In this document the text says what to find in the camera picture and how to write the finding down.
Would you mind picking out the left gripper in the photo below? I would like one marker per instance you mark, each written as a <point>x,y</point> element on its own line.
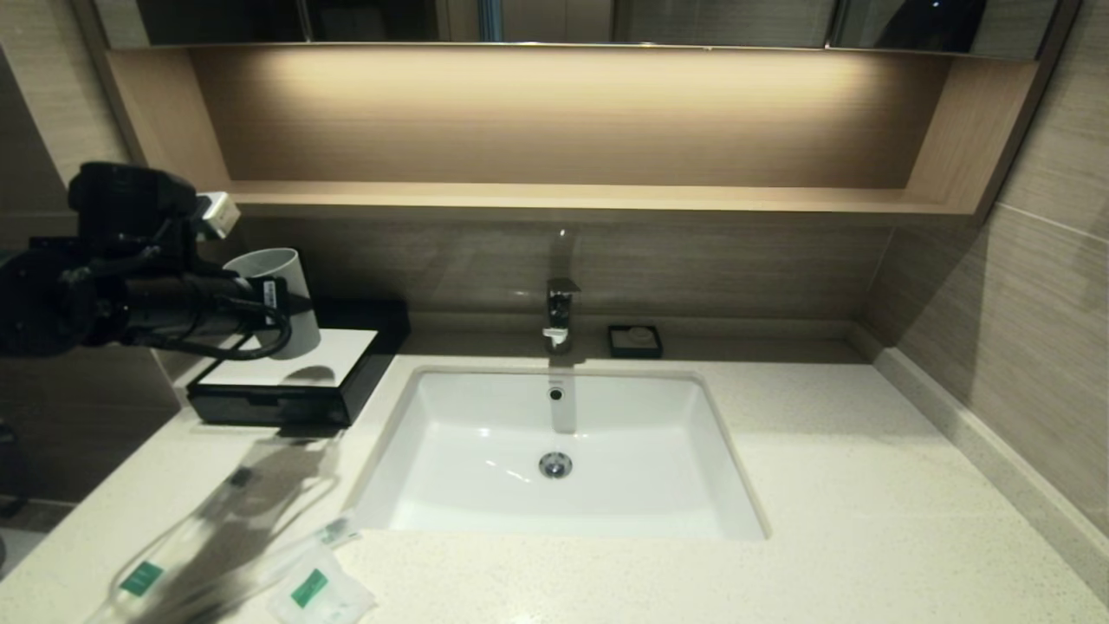
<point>191,308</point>

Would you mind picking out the grey plastic cup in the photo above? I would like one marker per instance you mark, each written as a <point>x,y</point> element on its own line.
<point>301,336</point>

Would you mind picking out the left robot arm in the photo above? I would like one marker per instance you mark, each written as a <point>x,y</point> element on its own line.
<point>43,299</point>

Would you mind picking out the black amenity drawer box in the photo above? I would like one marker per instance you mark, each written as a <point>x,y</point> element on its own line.
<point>372,373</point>

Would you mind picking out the wrapped toothbrush clear sleeve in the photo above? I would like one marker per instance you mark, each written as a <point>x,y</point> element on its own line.
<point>333,530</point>

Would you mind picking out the small sachet green label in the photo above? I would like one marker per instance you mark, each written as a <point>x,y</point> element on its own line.
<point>312,588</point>

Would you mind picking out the chrome faucet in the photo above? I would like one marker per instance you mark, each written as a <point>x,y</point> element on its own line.
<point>560,312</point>

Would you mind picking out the wrapped toothbrush green label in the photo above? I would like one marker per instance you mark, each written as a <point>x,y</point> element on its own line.
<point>141,578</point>

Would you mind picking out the chrome sink drain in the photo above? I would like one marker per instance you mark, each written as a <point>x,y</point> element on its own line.
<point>555,465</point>

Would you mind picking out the black soap dish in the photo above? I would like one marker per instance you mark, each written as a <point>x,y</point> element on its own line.
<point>617,347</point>

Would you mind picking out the round soap bar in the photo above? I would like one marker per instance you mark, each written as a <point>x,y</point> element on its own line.
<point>640,334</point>

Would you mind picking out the white sink basin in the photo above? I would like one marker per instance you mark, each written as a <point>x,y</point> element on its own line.
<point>641,468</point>

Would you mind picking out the mirror cabinet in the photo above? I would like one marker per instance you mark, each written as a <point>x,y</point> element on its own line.
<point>693,22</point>

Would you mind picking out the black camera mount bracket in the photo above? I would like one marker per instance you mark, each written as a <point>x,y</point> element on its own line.
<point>130,212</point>

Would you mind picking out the wooden wall shelf niche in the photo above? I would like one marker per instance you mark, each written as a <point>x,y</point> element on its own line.
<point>563,199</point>

